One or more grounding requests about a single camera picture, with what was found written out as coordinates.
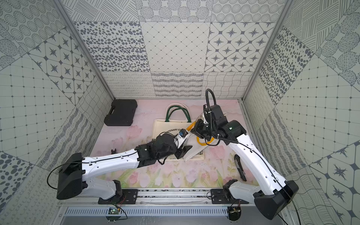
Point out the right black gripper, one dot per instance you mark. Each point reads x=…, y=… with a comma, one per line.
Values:
x=198, y=125

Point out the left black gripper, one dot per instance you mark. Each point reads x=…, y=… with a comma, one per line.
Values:
x=182, y=151

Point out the yellow handled illustrated tote bag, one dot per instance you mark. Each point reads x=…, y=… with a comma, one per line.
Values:
x=197, y=144

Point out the green handled floral tote bag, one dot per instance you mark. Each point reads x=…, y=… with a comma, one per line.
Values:
x=174, y=126

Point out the starry night canvas tote bag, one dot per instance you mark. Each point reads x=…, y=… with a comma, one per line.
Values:
x=177, y=104

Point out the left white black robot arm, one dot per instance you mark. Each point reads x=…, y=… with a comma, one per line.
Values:
x=78, y=175

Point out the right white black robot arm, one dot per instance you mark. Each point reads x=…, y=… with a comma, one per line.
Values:
x=267, y=177

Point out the black plastic tool case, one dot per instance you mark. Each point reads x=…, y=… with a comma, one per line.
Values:
x=122, y=113

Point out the right small circuit board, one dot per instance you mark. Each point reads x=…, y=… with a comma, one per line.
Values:
x=234, y=213

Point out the small circuit board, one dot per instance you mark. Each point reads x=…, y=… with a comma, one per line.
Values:
x=114, y=212
x=234, y=213

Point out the left small circuit board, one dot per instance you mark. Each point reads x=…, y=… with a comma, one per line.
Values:
x=114, y=212

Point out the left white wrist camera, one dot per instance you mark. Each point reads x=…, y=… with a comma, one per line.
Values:
x=182, y=135

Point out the aluminium rail frame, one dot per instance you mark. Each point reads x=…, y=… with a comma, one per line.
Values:
x=174, y=194

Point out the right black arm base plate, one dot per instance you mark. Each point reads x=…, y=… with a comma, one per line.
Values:
x=221, y=196

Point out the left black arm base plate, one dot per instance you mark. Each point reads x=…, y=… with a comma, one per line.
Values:
x=129, y=196

